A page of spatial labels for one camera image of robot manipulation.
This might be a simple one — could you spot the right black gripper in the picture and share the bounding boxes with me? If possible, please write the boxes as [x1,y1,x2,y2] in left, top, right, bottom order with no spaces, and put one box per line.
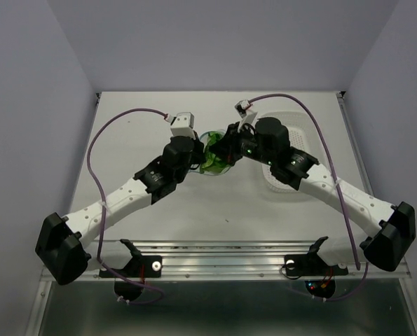
[207,121,275,167]

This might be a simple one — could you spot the fake green lettuce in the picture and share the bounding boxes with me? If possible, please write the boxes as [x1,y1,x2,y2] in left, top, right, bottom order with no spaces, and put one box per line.
[200,130,230,174]

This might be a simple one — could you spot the clear zip top bag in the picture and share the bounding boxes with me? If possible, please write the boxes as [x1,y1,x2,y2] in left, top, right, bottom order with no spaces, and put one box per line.
[190,129,234,176]

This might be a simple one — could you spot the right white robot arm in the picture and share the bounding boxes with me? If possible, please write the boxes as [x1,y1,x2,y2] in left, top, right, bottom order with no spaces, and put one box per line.
[210,117,416,272]

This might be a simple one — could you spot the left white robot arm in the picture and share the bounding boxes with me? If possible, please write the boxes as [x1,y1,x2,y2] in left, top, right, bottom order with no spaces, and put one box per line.
[35,136,205,285]

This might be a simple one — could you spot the white perforated basket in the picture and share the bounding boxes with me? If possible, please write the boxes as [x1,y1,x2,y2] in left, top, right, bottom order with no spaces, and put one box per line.
[261,111,329,193]

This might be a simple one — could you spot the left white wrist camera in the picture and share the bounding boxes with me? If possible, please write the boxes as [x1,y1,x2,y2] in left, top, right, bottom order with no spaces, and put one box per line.
[170,112,196,139]

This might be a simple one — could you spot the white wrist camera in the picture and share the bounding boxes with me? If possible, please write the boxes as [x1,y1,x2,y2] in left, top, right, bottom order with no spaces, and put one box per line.
[235,99,257,132]
[170,112,196,139]

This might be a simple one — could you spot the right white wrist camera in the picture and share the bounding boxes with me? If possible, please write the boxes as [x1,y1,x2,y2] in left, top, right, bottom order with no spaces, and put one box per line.
[235,99,257,132]

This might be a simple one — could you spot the aluminium mounting rail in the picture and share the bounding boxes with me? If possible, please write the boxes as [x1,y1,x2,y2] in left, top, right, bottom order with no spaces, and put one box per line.
[39,239,412,283]

